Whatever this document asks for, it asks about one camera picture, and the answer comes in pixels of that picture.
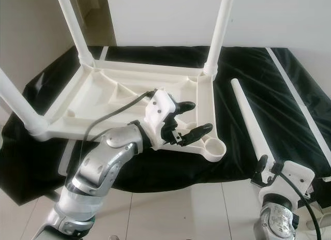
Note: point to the black metal table leg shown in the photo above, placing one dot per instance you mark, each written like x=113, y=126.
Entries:
x=54, y=196

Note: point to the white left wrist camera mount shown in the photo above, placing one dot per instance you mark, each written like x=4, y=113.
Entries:
x=159, y=108

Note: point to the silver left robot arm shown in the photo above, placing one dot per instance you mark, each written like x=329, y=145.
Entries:
x=108, y=162

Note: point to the white plastic children table top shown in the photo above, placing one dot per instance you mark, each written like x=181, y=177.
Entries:
x=77, y=127

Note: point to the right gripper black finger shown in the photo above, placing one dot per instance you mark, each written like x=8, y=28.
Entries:
x=260, y=168

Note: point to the black plastic table cover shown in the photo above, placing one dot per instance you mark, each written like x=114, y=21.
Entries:
x=41, y=167

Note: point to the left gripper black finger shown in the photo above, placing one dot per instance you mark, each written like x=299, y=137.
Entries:
x=185, y=106
x=197, y=133

